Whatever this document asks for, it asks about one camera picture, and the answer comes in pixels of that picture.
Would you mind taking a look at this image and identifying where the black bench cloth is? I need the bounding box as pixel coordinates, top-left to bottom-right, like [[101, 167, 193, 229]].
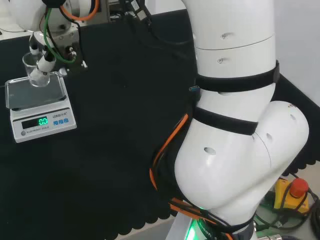
[[0, 11, 320, 227]]

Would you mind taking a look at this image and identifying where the orange cable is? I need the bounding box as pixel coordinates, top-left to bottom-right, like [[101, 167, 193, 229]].
[[149, 112, 191, 194]]

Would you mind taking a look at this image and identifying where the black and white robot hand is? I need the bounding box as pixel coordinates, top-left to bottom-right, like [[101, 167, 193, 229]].
[[28, 23, 89, 82]]

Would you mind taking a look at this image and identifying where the black floor cable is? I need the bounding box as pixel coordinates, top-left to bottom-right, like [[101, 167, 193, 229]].
[[254, 186, 320, 235]]

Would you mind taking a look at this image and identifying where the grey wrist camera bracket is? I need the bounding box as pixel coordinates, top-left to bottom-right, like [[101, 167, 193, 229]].
[[105, 0, 152, 27]]

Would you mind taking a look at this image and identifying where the white electronic balance steel pan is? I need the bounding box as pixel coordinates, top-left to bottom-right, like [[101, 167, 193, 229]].
[[4, 74, 78, 144]]

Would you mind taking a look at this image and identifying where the yellow stop button red cap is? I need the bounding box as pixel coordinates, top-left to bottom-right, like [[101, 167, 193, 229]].
[[273, 177, 311, 215]]

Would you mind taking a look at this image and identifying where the small clear glass beaker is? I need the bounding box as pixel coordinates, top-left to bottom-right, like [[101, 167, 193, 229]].
[[22, 52, 51, 88]]

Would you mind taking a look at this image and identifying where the green cable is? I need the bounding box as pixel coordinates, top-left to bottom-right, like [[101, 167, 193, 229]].
[[43, 7, 77, 64]]

